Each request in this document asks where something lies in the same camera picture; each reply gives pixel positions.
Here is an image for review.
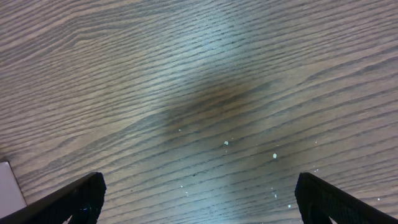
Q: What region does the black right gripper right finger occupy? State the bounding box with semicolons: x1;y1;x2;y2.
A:
295;172;397;224

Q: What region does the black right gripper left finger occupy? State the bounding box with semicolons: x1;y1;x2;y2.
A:
1;172;106;224

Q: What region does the white cardboard box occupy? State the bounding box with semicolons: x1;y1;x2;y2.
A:
0;161;27;218

